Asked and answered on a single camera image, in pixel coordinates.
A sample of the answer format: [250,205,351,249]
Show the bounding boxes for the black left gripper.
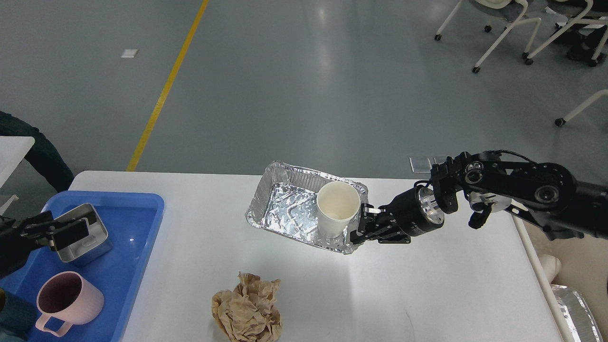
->
[0,216,89,278]

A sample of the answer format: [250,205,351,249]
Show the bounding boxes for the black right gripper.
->
[349,185,445,245]

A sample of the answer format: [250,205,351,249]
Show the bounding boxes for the steel rectangular container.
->
[52,203,113,267]

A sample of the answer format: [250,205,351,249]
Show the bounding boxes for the white paper cup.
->
[316,181,361,238]

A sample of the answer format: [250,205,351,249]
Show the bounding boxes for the pink mug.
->
[35,271,105,338]

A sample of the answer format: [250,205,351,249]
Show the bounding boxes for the aluminium foil tray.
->
[245,161,369,255]

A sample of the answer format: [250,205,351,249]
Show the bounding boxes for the brown paper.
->
[211,272,283,342]

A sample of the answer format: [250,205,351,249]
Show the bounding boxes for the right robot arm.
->
[348,150,608,245]

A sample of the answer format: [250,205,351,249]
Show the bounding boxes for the blue plastic tray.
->
[1,191,164,342]

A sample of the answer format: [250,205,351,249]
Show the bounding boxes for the floor outlet plate left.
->
[409,157,432,174]

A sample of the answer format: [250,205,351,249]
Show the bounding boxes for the person in dark jeans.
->
[0,111,74,192]

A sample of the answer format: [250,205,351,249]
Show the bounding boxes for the white side table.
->
[0,136,35,188]

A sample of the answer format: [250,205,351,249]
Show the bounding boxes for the beige plastic bin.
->
[513,217,608,341]

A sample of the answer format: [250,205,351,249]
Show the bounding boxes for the white chair at right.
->
[554,89,608,127]

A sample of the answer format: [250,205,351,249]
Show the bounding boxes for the foil tray in bin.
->
[551,285,604,342]

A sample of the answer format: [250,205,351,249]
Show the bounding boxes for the white office chair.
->
[434,0,542,74]

